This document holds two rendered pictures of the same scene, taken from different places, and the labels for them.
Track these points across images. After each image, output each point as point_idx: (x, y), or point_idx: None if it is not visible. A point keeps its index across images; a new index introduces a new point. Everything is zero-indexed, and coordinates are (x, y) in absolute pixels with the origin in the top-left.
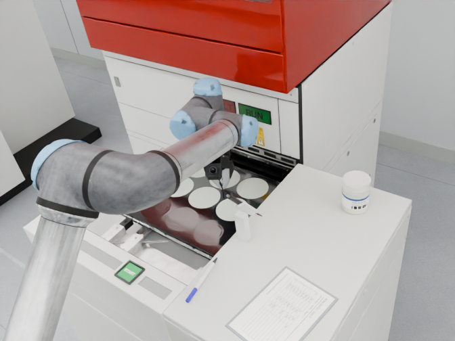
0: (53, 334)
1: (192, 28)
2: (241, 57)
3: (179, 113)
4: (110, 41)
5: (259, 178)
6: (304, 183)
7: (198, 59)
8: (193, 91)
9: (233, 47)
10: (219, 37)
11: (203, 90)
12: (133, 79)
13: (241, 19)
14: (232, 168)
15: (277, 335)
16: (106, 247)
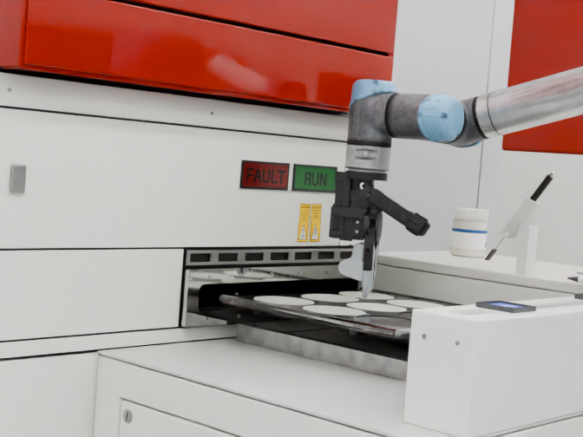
0: None
1: (290, 16)
2: (348, 63)
3: (441, 94)
4: (100, 47)
5: (344, 291)
6: (412, 256)
7: (285, 73)
8: (382, 89)
9: (341, 48)
10: (324, 33)
11: (395, 84)
12: (75, 161)
13: (357, 5)
14: (378, 244)
15: None
16: (541, 301)
